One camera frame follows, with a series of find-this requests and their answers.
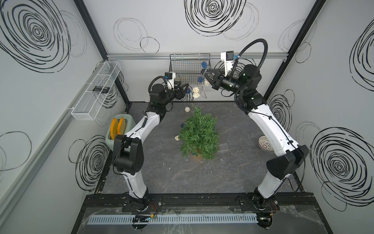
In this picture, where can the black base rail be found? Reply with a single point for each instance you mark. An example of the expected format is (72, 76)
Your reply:
(158, 202)

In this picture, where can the rattan ball string lights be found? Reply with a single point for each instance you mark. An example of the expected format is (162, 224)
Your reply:
(196, 94)

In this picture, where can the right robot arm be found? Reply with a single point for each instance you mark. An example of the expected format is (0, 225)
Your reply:
(289, 154)

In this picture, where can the white mesh wall shelf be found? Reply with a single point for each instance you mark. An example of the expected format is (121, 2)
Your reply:
(90, 103)

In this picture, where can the black wire basket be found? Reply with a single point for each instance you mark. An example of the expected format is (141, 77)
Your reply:
(188, 67)

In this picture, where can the yellow toast slice left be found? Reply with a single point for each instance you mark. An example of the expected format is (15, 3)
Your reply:
(114, 128)

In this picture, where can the clear battery box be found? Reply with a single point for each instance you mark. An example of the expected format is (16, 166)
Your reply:
(223, 147)

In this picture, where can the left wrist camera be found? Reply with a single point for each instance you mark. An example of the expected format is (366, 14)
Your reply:
(170, 76)

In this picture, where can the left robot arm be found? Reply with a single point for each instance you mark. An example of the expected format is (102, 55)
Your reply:
(128, 154)

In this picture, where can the yellow toast slice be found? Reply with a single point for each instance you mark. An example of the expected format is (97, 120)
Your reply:
(121, 127)
(114, 128)

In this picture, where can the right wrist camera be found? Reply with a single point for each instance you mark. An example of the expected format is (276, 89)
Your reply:
(228, 58)

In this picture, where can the white perforated cup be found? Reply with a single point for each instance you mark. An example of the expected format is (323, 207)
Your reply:
(265, 144)

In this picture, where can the small green christmas tree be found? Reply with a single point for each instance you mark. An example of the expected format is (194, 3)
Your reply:
(199, 135)

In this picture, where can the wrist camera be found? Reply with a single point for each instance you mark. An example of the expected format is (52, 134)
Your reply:
(228, 58)
(170, 76)

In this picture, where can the yellow toast slice right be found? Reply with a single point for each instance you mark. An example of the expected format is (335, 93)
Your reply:
(121, 127)

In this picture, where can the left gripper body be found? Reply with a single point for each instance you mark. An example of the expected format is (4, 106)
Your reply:
(175, 95)

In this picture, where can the grey slotted cable duct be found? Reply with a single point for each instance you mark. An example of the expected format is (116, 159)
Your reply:
(127, 219)

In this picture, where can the small black object in shelf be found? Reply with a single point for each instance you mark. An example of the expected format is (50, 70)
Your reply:
(101, 90)

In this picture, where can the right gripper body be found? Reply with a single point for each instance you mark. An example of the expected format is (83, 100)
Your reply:
(227, 85)

